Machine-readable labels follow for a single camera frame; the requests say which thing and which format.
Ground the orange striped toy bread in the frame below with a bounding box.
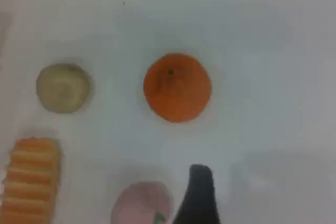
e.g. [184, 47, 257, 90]
[0, 136, 62, 224]

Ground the beige round toy food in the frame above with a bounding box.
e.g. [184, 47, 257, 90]
[36, 62, 92, 115]

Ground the pink toy peach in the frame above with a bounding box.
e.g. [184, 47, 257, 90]
[111, 181, 174, 224]

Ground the orange toy fruit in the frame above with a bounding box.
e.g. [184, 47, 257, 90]
[143, 52, 212, 123]

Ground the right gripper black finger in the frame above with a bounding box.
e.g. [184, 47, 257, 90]
[172, 164, 221, 224]

